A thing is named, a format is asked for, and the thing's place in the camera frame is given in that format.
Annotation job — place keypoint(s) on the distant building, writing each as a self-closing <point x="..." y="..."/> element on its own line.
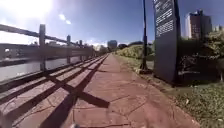
<point x="112" y="44"/>

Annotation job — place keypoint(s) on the green hedge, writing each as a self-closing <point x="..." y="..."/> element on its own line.
<point x="133" y="51"/>

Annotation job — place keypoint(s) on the red stone path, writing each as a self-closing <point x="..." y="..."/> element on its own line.
<point x="110" y="100"/>

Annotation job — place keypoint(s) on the dark pole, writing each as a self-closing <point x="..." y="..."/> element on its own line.
<point x="144" y="33"/>

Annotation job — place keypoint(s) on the dark sign board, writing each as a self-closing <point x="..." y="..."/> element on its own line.
<point x="166" y="50"/>

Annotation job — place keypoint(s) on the dark wooden fence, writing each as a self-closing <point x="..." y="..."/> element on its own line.
<point x="42" y="37"/>

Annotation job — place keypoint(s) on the river water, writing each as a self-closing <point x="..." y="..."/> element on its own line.
<point x="20" y="70"/>

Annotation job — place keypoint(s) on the tall building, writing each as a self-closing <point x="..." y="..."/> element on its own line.
<point x="198" y="26"/>

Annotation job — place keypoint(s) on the green bushes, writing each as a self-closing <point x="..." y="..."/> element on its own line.
<point x="206" y="56"/>

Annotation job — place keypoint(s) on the grass strip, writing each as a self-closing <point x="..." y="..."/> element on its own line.
<point x="201" y="103"/>

